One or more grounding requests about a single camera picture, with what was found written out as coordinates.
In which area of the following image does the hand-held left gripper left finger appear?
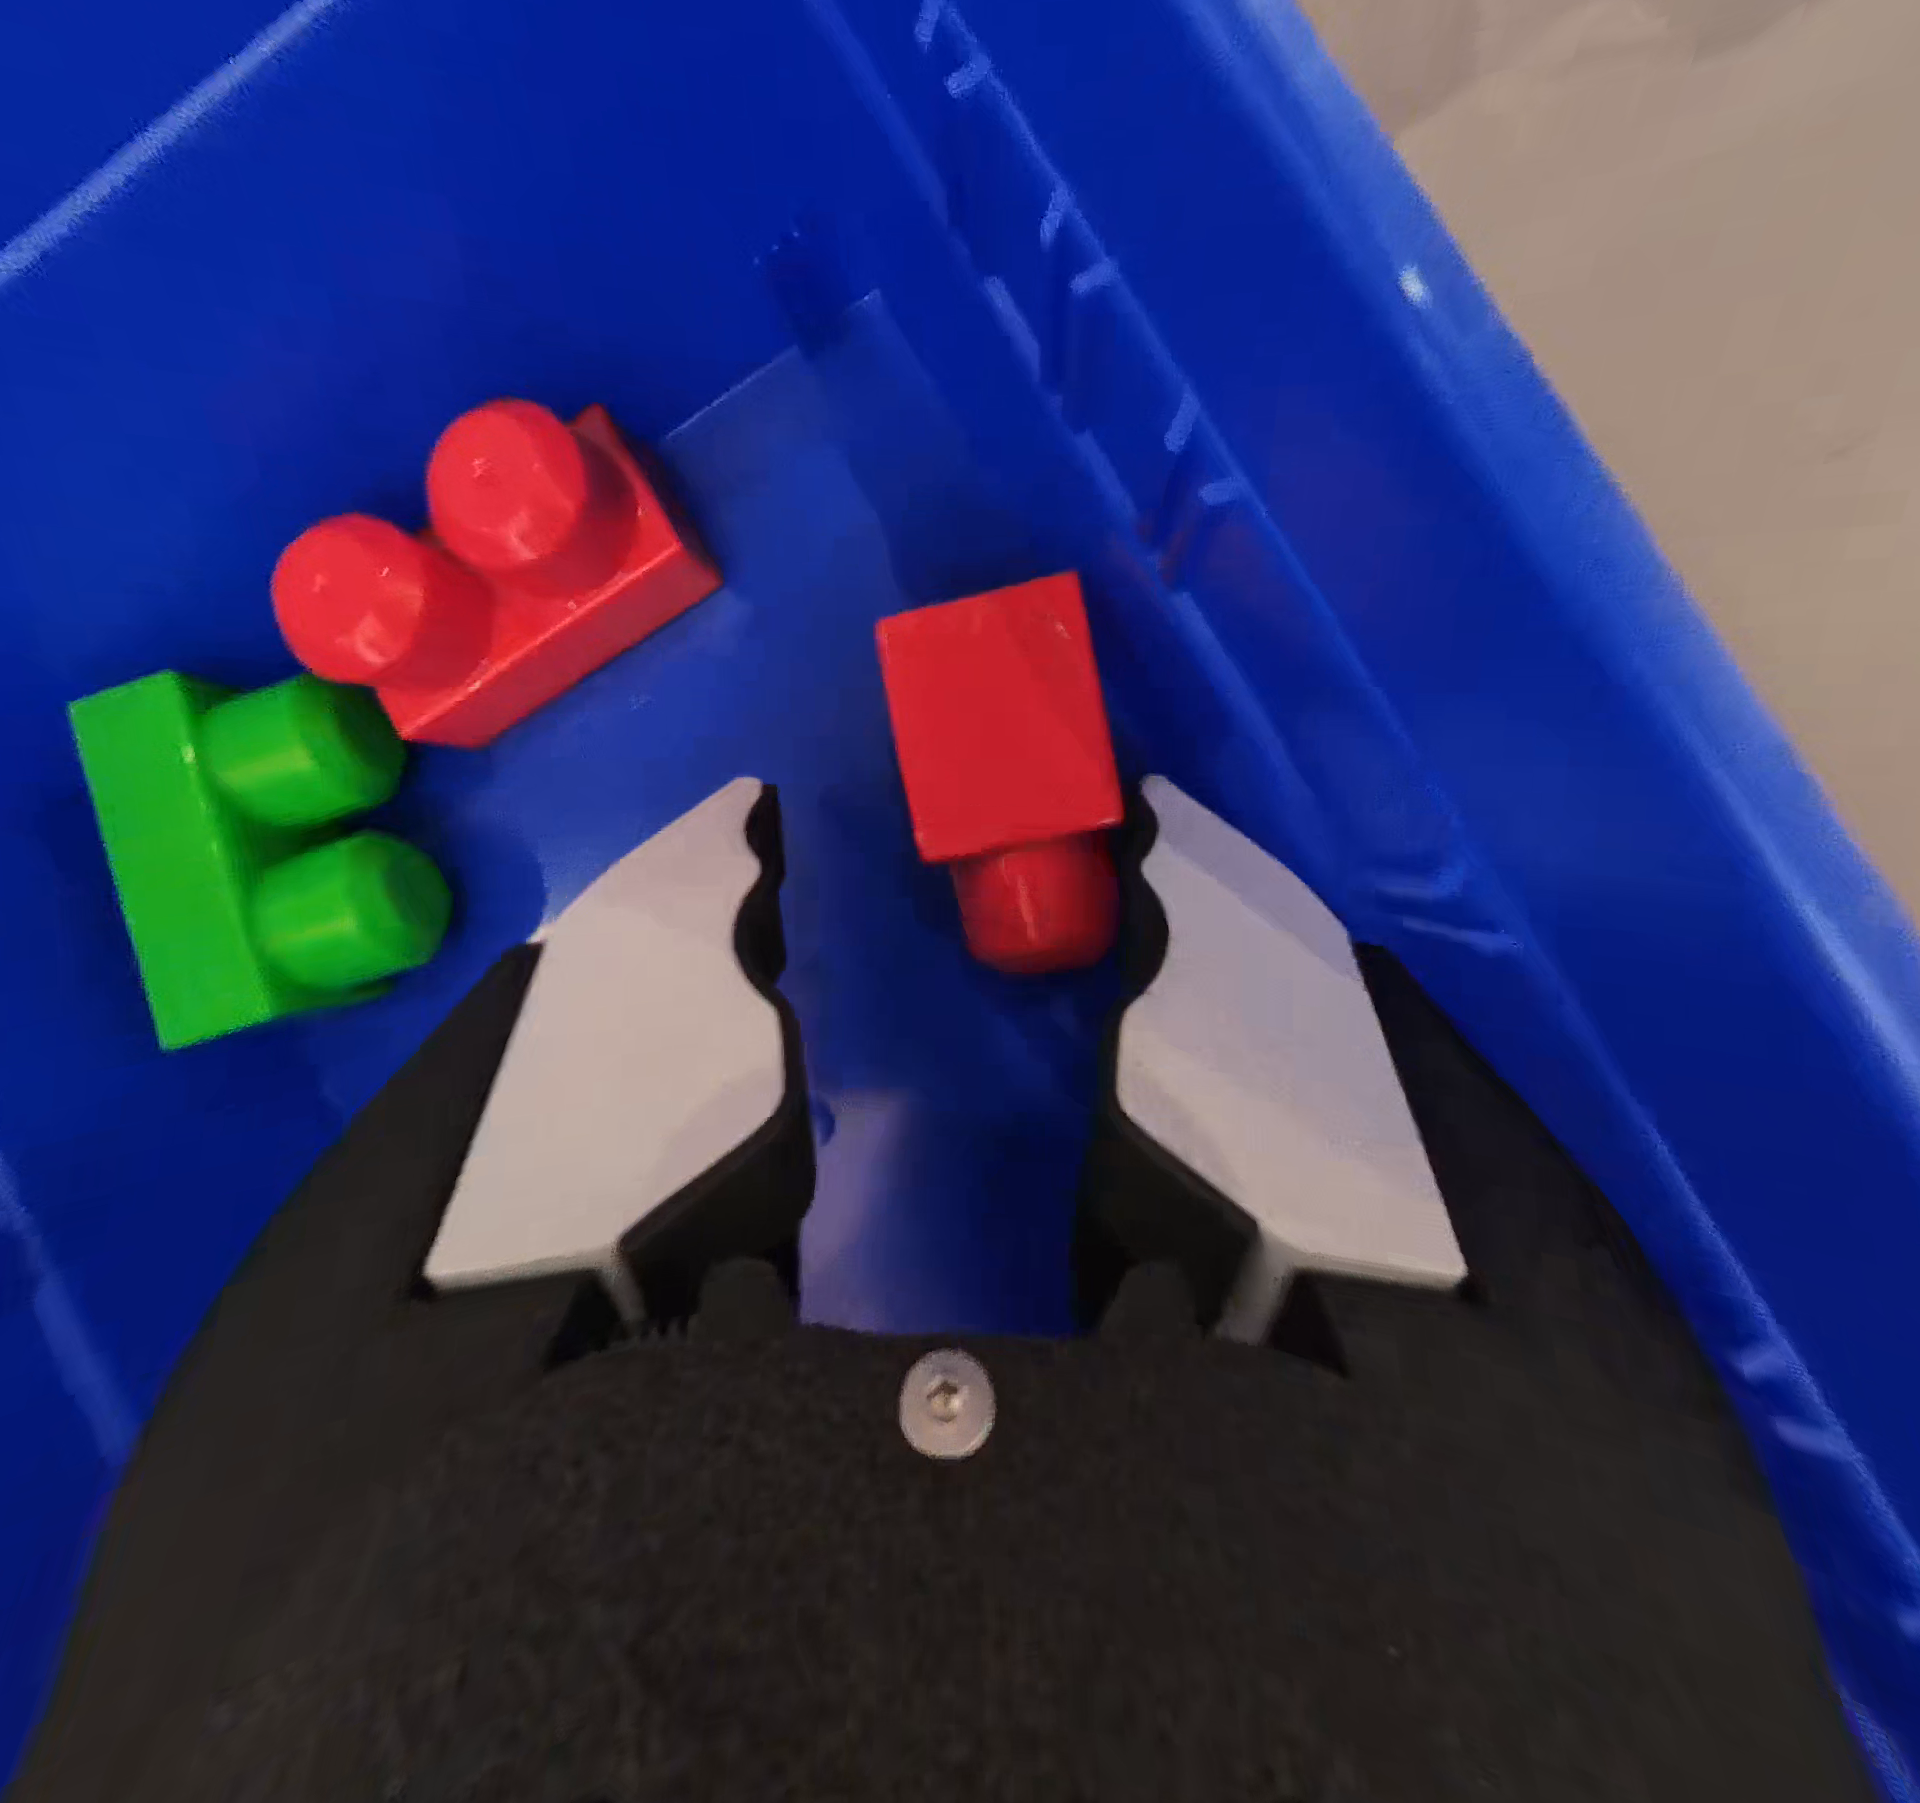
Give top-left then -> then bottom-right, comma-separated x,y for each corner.
419,779 -> 818,1340

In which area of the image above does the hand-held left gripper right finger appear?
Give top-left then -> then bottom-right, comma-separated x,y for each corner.
1076,776 -> 1471,1340

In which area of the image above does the red one-stud toy block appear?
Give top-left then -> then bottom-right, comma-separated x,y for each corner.
875,569 -> 1127,974

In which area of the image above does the red two-stud toy block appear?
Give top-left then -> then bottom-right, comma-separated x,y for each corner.
270,397 -> 725,751

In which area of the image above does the blue plastic bin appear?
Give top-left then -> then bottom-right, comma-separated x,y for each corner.
0,0 -> 1920,1803

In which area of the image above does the green two-stud toy block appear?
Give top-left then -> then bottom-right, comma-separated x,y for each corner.
66,671 -> 454,1052

